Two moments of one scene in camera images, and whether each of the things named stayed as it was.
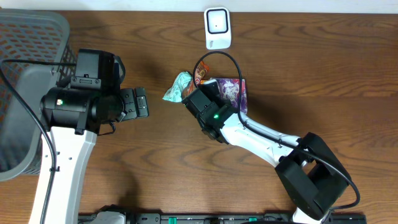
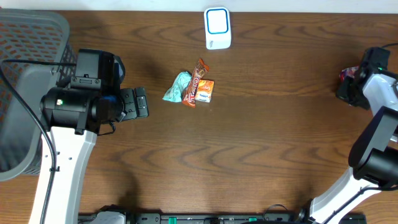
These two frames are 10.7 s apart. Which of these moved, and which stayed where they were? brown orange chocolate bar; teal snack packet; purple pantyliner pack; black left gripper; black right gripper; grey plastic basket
Moved: black right gripper; purple pantyliner pack
Stayed: black left gripper; grey plastic basket; teal snack packet; brown orange chocolate bar
